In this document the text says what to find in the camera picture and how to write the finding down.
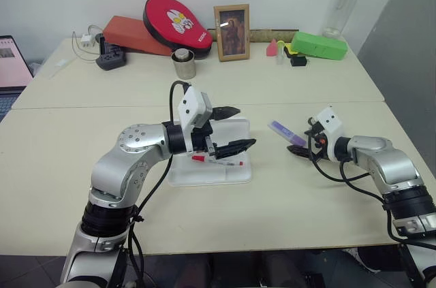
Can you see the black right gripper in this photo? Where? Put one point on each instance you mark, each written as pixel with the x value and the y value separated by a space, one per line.
pixel 316 152

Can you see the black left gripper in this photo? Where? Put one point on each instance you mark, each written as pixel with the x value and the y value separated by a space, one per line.
pixel 202 143

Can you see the purple marker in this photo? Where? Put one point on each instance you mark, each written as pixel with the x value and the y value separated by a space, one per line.
pixel 286 131

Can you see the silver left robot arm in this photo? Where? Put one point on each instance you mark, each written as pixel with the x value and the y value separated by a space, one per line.
pixel 136 138

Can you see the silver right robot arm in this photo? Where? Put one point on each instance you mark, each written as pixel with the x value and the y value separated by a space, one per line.
pixel 391 165

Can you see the white marker with red cap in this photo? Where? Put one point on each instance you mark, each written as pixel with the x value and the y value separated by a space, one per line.
pixel 225 163

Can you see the white plastic tray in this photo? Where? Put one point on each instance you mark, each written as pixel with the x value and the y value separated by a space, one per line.
pixel 235 174

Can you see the silver metal tin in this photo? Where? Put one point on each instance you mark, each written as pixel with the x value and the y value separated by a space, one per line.
pixel 184 68

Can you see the silver metal cylinder weight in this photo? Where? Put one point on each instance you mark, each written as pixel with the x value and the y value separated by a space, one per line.
pixel 182 54

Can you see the small black adapter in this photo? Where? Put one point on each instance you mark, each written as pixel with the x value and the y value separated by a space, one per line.
pixel 298 61

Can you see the pink house shaped block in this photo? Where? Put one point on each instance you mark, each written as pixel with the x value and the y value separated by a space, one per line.
pixel 272 49

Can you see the clear tube with yellow cap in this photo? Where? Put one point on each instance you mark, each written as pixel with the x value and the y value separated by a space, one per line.
pixel 280 53

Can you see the small yellow object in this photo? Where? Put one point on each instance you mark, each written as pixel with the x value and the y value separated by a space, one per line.
pixel 288 49

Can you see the green rectangular box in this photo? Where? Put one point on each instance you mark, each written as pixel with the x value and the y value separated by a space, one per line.
pixel 318 46

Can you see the red paddle cover with print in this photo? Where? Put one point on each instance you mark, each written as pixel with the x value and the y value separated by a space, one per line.
pixel 163 19

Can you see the dark grey power socket cube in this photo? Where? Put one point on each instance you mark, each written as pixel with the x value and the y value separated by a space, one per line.
pixel 110 61

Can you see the orange red rectangular box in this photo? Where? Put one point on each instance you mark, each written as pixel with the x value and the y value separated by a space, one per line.
pixel 126 34

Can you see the clear bottle with green lid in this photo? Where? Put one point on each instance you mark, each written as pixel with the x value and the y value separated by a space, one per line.
pixel 342 5

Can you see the black upright plug adapter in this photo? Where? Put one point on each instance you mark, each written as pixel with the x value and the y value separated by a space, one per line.
pixel 103 44

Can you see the white charger plug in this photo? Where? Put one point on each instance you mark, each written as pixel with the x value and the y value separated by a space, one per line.
pixel 87 41

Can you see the clear plastic strip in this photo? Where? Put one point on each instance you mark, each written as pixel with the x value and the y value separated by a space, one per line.
pixel 61 67

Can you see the open laptop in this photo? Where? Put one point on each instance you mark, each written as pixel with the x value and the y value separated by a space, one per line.
pixel 12 63

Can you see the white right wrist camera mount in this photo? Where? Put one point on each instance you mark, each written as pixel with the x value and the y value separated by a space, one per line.
pixel 330 121

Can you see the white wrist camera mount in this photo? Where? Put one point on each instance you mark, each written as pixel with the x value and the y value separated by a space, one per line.
pixel 190 102
pixel 330 121

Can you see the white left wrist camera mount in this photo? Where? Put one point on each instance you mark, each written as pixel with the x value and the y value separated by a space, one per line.
pixel 190 102

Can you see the wooden picture frame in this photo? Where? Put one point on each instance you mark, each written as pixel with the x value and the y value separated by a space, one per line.
pixel 231 32

